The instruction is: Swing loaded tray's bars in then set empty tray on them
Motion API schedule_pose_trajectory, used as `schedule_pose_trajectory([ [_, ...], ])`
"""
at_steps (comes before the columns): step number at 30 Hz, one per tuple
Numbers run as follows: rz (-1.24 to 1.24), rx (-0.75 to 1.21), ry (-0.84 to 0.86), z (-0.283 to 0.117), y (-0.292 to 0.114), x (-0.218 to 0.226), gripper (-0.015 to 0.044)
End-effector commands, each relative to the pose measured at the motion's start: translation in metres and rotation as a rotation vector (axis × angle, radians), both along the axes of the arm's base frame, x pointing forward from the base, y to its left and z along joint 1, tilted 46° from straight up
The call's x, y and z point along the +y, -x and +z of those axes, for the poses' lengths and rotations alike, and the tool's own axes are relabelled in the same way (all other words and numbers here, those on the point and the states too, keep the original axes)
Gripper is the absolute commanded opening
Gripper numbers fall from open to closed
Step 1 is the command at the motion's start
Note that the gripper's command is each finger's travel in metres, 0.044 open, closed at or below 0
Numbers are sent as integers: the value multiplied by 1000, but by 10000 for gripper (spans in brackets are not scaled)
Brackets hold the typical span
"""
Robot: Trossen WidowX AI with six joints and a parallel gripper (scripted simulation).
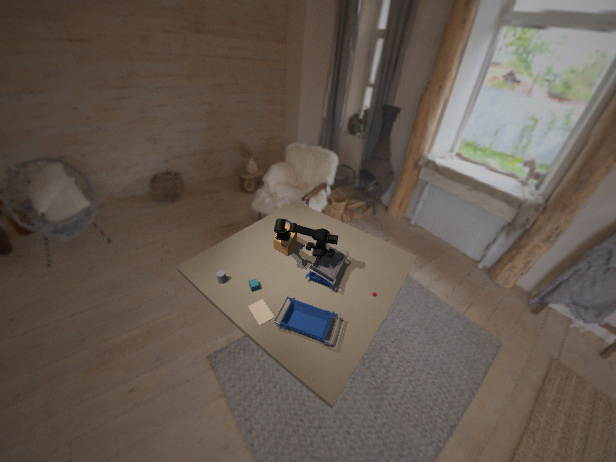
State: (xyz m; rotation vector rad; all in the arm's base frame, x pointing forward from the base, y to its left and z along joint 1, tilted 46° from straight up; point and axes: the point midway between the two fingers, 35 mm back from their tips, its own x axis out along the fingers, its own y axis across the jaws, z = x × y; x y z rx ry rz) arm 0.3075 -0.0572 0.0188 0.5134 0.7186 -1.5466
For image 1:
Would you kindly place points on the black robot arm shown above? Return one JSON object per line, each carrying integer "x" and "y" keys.
{"x": 321, "y": 235}

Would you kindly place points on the grey cylinder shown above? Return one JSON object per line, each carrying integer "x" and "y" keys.
{"x": 221, "y": 276}

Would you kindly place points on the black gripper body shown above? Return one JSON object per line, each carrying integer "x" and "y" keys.
{"x": 329, "y": 252}

